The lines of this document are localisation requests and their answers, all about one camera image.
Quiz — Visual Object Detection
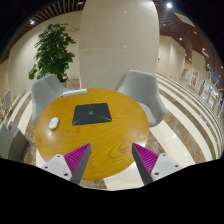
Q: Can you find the grey chair back left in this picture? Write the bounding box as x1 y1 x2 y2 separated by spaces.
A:
31 74 68 123

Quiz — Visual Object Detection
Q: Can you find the black mouse pad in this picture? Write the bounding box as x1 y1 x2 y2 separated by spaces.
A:
72 103 112 125

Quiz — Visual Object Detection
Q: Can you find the grey chair back right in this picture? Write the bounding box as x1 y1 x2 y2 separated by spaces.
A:
116 70 167 127

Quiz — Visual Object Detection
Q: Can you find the grey chair far left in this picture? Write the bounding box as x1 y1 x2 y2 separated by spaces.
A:
0 122 29 161

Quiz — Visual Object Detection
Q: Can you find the white keyboard on table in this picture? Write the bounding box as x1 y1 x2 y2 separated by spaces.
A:
62 89 87 97

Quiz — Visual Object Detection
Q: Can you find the grey chair at left edge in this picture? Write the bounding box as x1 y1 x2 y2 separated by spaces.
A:
0 90 11 111

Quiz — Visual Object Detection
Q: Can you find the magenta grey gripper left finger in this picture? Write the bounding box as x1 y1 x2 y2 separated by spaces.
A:
42 143 91 184

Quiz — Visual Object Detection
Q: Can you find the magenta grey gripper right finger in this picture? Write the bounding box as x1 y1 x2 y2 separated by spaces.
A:
132 143 182 185

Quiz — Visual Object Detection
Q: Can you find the green potted plant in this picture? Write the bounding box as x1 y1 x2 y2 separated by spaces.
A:
28 23 75 82

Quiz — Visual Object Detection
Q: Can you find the white computer mouse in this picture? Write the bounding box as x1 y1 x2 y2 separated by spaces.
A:
49 117 59 130

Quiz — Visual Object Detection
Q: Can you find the round wooden table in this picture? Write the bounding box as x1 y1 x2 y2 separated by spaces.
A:
35 88 149 180

